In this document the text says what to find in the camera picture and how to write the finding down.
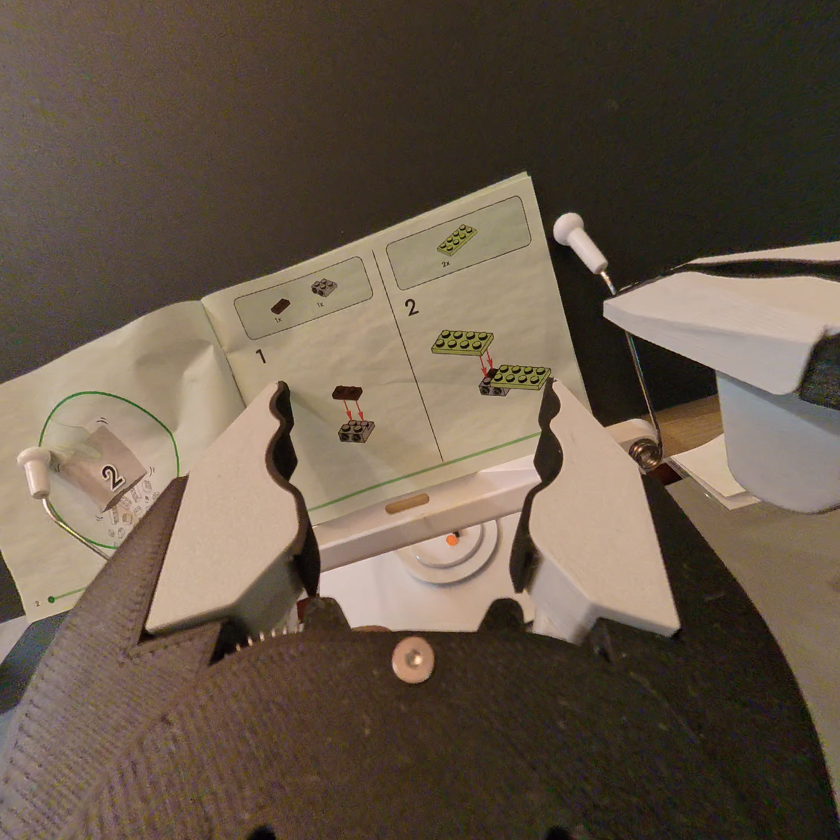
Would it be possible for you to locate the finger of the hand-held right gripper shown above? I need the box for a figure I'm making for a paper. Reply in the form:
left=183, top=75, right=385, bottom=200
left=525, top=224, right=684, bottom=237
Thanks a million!
left=602, top=266, right=840, bottom=516
left=640, top=241, right=840, bottom=283

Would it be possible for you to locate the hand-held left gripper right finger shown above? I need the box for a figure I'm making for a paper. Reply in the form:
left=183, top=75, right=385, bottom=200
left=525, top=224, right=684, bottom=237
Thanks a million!
left=508, top=377, right=681, bottom=641

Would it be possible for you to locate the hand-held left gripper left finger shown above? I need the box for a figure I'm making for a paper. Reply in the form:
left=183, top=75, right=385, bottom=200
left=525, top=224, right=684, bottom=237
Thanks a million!
left=144, top=381, right=321, bottom=636

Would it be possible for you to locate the pale green instruction booklet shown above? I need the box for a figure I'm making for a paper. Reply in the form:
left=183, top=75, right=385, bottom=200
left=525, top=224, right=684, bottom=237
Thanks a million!
left=0, top=172, right=592, bottom=621

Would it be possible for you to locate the white paper sheet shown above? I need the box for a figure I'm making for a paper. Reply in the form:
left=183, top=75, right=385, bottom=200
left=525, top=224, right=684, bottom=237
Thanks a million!
left=666, top=443, right=765, bottom=511

